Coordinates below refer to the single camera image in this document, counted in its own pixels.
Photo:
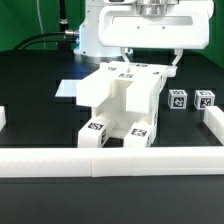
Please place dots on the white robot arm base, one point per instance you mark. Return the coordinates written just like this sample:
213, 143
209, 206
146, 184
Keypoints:
89, 49

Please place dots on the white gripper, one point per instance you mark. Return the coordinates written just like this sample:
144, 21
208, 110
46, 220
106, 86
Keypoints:
163, 24

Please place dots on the white chair seat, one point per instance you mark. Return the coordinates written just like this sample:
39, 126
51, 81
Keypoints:
133, 116

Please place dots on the white tagged cube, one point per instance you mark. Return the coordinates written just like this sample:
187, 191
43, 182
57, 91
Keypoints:
203, 98
177, 99

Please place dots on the white marker base plate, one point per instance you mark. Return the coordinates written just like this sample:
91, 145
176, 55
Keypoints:
67, 88

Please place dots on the white U-shaped obstacle fence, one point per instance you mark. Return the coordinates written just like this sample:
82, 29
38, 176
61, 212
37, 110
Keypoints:
102, 162

